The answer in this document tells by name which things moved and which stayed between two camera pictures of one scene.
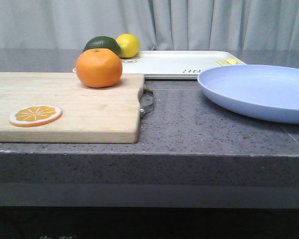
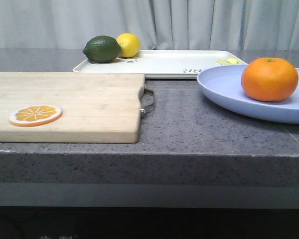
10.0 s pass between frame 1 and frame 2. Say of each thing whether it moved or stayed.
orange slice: stayed
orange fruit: moved
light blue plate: stayed
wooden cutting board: stayed
